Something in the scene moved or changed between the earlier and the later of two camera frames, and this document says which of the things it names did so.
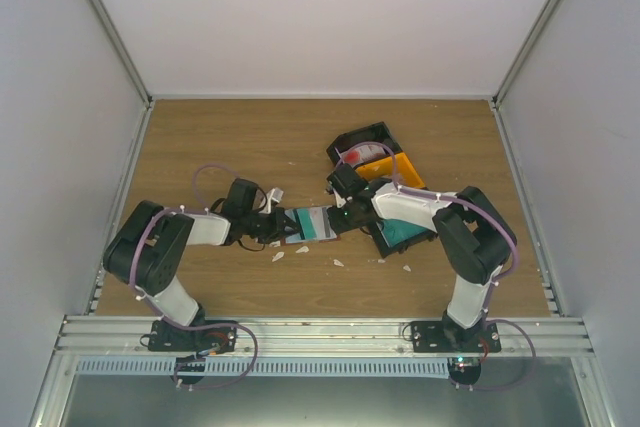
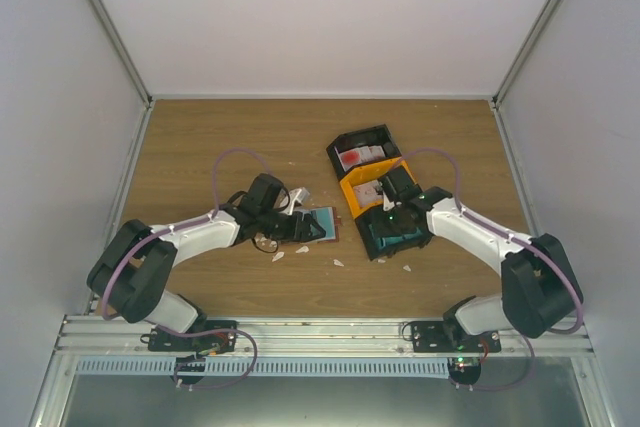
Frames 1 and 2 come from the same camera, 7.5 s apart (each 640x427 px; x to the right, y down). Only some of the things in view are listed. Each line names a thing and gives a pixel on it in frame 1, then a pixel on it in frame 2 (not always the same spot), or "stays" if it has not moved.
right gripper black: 340,228 -> 383,224
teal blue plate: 315,224 stays
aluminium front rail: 124,337 stays
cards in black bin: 360,153 stays
